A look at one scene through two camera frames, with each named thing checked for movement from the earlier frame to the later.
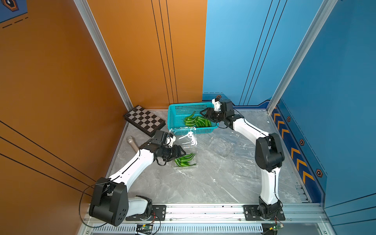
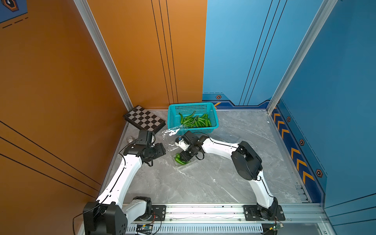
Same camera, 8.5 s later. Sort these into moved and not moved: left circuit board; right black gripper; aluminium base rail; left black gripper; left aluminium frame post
Moved: right black gripper; left black gripper
Not moved: aluminium base rail; left circuit board; left aluminium frame post
